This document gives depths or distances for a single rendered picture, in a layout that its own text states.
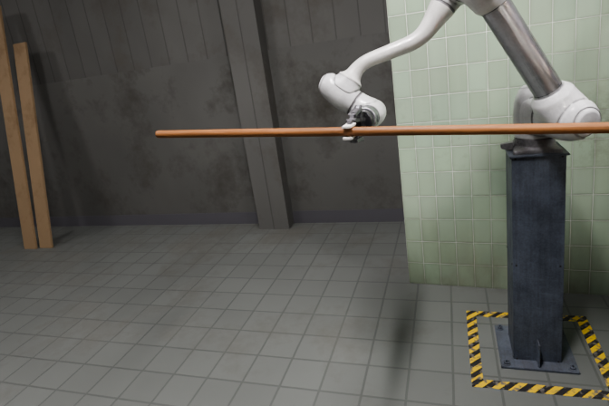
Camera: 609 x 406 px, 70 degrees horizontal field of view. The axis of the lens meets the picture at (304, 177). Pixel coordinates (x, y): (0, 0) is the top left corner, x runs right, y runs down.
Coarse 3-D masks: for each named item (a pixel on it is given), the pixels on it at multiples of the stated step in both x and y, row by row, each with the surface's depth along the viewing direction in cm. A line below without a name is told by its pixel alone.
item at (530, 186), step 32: (512, 160) 180; (544, 160) 177; (512, 192) 184; (544, 192) 180; (512, 224) 188; (544, 224) 184; (512, 256) 193; (544, 256) 188; (512, 288) 198; (544, 288) 192; (512, 320) 204; (544, 320) 196; (576, 320) 227; (512, 352) 210; (544, 352) 201; (480, 384) 195; (512, 384) 193; (608, 384) 185
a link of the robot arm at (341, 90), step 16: (432, 0) 162; (432, 16) 161; (448, 16) 161; (416, 32) 164; (432, 32) 163; (384, 48) 167; (400, 48) 165; (416, 48) 166; (352, 64) 170; (368, 64) 169; (336, 80) 169; (352, 80) 168; (336, 96) 169; (352, 96) 168
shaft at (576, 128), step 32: (288, 128) 150; (320, 128) 146; (352, 128) 141; (384, 128) 137; (416, 128) 134; (448, 128) 130; (480, 128) 127; (512, 128) 123; (544, 128) 120; (576, 128) 118; (608, 128) 115
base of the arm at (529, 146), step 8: (504, 144) 187; (512, 144) 186; (520, 144) 182; (528, 144) 179; (536, 144) 178; (544, 144) 177; (552, 144) 178; (520, 152) 179; (528, 152) 179; (536, 152) 178; (544, 152) 177; (552, 152) 176
